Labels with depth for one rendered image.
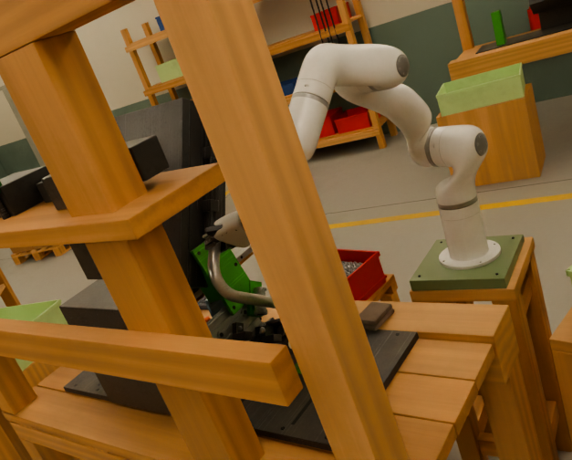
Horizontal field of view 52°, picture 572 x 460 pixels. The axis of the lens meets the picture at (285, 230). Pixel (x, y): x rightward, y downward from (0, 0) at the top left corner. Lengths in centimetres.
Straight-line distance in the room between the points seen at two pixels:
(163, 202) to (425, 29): 605
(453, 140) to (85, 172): 104
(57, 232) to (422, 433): 85
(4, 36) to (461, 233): 132
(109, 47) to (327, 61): 789
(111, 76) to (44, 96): 822
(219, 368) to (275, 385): 12
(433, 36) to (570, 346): 557
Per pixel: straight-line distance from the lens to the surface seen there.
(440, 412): 138
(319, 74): 140
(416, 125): 166
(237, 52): 80
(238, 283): 165
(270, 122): 83
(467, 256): 189
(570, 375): 173
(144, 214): 103
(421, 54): 701
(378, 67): 147
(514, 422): 176
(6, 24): 113
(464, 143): 173
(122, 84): 923
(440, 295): 186
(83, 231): 113
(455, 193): 181
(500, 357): 157
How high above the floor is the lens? 176
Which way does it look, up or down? 19 degrees down
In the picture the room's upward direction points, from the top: 20 degrees counter-clockwise
